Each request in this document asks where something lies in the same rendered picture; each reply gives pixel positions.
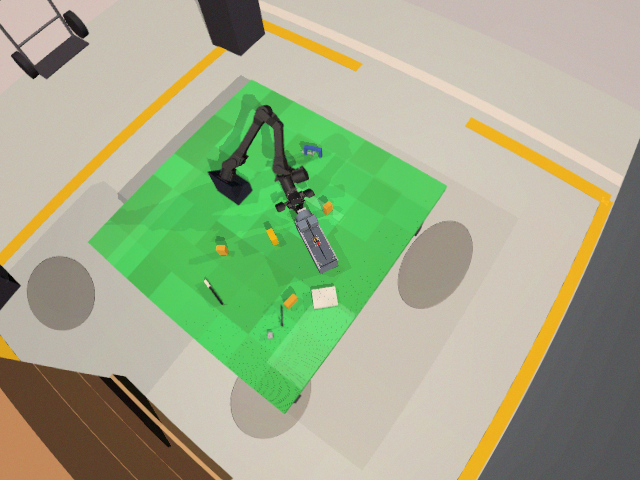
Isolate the beige flat rectangular block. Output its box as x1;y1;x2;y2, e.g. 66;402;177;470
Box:
312;286;338;310

